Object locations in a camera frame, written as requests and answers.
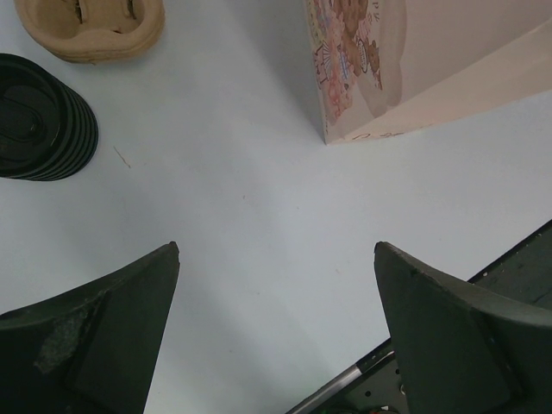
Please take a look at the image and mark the black lid stack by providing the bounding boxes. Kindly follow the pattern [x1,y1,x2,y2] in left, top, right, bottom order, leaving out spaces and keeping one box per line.
[1,53,99,181]

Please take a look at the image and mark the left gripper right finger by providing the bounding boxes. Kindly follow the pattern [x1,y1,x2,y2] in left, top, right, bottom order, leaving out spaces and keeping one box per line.
[374,241,551,413]

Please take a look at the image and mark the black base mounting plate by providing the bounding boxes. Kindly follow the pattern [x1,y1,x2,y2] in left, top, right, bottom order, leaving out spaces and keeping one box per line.
[295,224,551,413]

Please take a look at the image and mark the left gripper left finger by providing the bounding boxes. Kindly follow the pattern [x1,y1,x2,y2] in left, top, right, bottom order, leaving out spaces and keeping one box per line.
[1,242,179,413]

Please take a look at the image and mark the beige paper takeout bag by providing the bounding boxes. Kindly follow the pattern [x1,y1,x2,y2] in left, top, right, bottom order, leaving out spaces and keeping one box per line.
[304,0,551,144]

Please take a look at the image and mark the stacked brown pulp carriers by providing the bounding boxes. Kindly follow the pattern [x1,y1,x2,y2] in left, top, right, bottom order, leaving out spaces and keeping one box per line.
[14,0,165,64]

